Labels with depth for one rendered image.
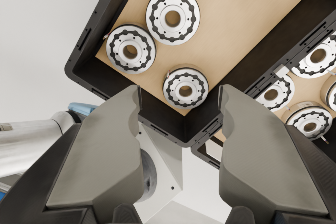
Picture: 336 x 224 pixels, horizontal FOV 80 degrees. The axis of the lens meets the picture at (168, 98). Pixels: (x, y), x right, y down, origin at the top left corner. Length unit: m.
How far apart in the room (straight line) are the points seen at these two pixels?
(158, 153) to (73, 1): 0.46
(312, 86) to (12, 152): 0.60
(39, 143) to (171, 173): 0.32
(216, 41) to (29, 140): 0.39
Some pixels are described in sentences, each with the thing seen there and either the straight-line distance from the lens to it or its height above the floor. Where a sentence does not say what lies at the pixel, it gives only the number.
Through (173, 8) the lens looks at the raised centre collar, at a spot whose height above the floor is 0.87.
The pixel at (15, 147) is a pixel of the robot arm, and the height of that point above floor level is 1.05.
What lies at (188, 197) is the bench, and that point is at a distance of 1.01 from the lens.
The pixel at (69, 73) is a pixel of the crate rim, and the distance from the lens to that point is 0.41.
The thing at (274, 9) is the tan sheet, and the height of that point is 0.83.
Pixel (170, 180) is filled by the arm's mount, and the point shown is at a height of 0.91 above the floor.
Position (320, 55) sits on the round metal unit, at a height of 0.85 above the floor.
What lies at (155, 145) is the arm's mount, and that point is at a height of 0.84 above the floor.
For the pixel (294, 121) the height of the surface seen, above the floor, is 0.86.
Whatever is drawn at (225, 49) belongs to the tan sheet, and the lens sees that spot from 0.46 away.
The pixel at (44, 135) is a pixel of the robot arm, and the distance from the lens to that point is 0.41.
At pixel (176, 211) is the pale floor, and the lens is 2.48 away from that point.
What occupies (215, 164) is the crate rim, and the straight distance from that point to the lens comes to 0.51.
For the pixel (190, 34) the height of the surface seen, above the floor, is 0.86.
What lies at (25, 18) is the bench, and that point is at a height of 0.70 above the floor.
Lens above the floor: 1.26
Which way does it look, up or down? 60 degrees down
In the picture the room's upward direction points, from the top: 175 degrees counter-clockwise
